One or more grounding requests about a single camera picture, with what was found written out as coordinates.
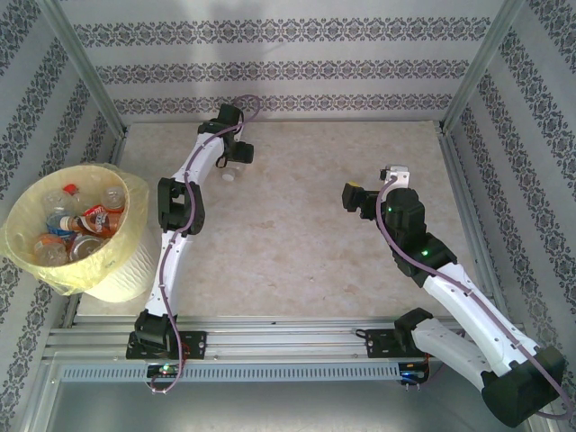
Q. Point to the aluminium frame post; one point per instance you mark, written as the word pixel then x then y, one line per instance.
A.
pixel 84 58
pixel 483 58

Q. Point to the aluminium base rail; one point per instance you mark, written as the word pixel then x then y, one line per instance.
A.
pixel 279 342

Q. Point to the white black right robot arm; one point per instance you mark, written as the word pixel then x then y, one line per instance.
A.
pixel 477 310

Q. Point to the clear bottle white label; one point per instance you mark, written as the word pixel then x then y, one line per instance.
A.
pixel 230 175

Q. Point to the small circuit board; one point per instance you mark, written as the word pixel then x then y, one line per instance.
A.
pixel 411 374
pixel 164 370

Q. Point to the aluminium side rail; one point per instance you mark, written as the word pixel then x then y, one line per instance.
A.
pixel 470 216

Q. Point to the white ribbed waste bin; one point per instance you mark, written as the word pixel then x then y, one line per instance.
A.
pixel 130 279

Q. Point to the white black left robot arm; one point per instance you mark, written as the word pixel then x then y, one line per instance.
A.
pixel 171 270

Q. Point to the red label bottle red cap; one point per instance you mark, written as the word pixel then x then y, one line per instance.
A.
pixel 96 215

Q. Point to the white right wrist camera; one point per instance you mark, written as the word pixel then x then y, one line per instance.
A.
pixel 398 175

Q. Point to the grey metal panel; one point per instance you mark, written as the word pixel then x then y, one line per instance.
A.
pixel 288 409

